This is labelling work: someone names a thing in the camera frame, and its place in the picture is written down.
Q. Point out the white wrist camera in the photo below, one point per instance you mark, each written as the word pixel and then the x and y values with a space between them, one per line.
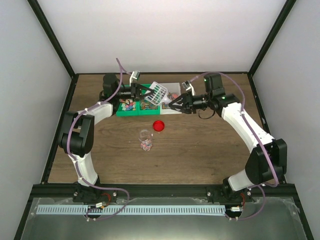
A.
pixel 134 77
pixel 188 87

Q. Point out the lilac slotted plastic scoop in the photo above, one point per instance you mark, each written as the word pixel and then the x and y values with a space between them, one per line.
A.
pixel 157 94

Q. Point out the black enclosure frame post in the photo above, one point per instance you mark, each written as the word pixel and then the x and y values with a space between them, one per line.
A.
pixel 41 17
pixel 275 29

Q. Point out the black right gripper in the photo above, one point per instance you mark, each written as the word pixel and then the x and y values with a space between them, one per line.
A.
pixel 190 105

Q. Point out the green bin with star candies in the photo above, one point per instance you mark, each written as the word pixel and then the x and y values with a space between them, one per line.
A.
pixel 128 108

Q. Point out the clear plastic jar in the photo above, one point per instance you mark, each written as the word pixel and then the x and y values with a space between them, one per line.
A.
pixel 146 145

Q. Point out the green bin with square lollipops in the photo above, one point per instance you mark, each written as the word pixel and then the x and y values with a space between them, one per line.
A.
pixel 148 109

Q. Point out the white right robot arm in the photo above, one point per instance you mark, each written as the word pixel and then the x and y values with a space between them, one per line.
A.
pixel 267 162

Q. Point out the light blue slotted cable duct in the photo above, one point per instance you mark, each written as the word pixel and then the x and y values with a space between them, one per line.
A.
pixel 199 210

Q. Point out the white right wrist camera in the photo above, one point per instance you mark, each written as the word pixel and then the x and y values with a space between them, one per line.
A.
pixel 188 87

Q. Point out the red round lid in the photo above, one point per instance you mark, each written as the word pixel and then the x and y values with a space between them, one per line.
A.
pixel 158 126

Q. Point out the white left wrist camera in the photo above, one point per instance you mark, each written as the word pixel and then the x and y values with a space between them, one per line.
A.
pixel 134 77

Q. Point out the black front mounting rail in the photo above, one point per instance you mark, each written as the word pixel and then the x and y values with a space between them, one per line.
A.
pixel 83 194

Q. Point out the black enclosure frame post right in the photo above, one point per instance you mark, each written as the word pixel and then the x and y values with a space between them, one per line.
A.
pixel 275 29

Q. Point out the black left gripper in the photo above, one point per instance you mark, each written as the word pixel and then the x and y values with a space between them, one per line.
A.
pixel 135 91

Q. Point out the clear plastic dome lid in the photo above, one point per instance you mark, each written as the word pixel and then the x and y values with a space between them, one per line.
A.
pixel 145 135

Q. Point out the black enclosure frame post left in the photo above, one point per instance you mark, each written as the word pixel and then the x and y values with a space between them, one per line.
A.
pixel 41 17

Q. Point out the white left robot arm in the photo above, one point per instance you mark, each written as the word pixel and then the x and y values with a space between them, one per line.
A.
pixel 76 136

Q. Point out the white bin with swirl lollipops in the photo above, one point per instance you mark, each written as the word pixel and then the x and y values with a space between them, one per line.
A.
pixel 174 91

